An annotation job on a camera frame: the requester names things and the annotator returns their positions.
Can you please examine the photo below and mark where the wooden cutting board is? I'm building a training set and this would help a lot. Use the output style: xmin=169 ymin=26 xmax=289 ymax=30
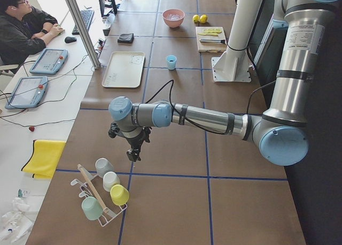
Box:
xmin=196 ymin=27 xmax=227 ymax=52

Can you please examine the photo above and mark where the white plastic cup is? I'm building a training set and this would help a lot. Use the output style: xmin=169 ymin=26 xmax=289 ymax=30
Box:
xmin=103 ymin=171 xmax=121 ymax=192

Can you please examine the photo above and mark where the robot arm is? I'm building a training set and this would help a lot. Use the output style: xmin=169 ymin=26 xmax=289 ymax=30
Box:
xmin=108 ymin=0 xmax=341 ymax=166

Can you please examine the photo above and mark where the cream bear tray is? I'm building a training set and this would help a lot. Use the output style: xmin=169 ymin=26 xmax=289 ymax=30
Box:
xmin=102 ymin=51 xmax=145 ymax=88

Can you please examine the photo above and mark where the blue teach pendant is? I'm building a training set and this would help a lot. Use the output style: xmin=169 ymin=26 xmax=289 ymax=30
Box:
xmin=5 ymin=76 xmax=48 ymax=109
xmin=29 ymin=48 xmax=68 ymax=75

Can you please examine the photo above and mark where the steel rod muddler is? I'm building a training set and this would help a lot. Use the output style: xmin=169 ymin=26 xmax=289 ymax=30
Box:
xmin=199 ymin=39 xmax=226 ymax=44

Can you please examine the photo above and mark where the seated person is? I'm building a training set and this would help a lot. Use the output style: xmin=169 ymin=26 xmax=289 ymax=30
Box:
xmin=1 ymin=0 xmax=64 ymax=65

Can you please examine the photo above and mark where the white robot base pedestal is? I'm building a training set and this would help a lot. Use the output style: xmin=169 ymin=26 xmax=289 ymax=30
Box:
xmin=212 ymin=0 xmax=263 ymax=82

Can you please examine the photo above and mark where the yellow plastic knife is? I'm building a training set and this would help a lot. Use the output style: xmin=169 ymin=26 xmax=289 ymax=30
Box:
xmin=197 ymin=33 xmax=219 ymax=36

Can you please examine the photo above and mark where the wooden stick handle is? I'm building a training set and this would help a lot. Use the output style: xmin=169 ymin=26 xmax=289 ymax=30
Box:
xmin=77 ymin=164 xmax=109 ymax=213

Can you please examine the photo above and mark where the lemon slice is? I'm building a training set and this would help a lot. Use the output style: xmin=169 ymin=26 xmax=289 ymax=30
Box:
xmin=203 ymin=28 xmax=222 ymax=34

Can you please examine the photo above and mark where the black keyboard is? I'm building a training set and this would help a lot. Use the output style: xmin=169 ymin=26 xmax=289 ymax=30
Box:
xmin=72 ymin=9 xmax=94 ymax=35

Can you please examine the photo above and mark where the yellow plastic cup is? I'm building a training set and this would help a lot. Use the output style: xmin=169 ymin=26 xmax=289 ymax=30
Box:
xmin=110 ymin=184 xmax=129 ymax=206

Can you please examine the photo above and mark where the pink bowl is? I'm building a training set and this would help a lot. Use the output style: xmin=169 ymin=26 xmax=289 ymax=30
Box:
xmin=162 ymin=9 xmax=185 ymax=28

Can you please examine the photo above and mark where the yellow cloth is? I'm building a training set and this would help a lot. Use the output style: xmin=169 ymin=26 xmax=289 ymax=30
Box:
xmin=21 ymin=140 xmax=66 ymax=179

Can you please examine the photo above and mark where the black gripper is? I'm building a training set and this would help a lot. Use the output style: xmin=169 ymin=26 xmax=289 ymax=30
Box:
xmin=108 ymin=122 xmax=151 ymax=162

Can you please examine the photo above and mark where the aluminium frame post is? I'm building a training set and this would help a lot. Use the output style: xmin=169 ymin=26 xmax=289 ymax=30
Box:
xmin=65 ymin=0 xmax=101 ymax=70

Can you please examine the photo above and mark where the dark grey folded cloth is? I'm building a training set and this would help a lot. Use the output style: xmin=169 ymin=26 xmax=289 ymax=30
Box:
xmin=117 ymin=33 xmax=134 ymax=44

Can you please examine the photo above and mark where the grey plastic cup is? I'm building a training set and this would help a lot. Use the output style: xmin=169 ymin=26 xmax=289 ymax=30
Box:
xmin=95 ymin=158 xmax=114 ymax=178

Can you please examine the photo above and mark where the crumpled white paper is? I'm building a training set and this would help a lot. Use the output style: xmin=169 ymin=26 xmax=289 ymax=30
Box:
xmin=1 ymin=197 xmax=33 ymax=243

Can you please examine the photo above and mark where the black computer mouse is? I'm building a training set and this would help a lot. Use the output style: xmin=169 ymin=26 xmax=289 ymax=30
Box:
xmin=64 ymin=36 xmax=77 ymax=44

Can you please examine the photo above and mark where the white wire cup rack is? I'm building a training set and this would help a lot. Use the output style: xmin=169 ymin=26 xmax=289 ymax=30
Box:
xmin=70 ymin=173 xmax=127 ymax=227

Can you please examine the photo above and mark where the yellow lemon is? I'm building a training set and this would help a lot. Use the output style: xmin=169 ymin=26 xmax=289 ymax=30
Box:
xmin=192 ymin=14 xmax=200 ymax=23
xmin=199 ymin=14 xmax=208 ymax=24

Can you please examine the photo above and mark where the blue plastic cup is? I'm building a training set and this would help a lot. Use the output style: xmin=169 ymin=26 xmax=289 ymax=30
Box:
xmin=166 ymin=55 xmax=177 ymax=70

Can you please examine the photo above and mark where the green plastic cup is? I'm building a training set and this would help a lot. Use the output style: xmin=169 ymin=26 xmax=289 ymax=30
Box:
xmin=81 ymin=196 xmax=103 ymax=220

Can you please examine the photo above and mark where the clear ice cubes pile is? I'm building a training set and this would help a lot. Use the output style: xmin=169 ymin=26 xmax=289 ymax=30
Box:
xmin=167 ymin=12 xmax=181 ymax=21

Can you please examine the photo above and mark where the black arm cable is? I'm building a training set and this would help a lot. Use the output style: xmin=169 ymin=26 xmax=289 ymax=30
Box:
xmin=145 ymin=79 xmax=277 ymax=135

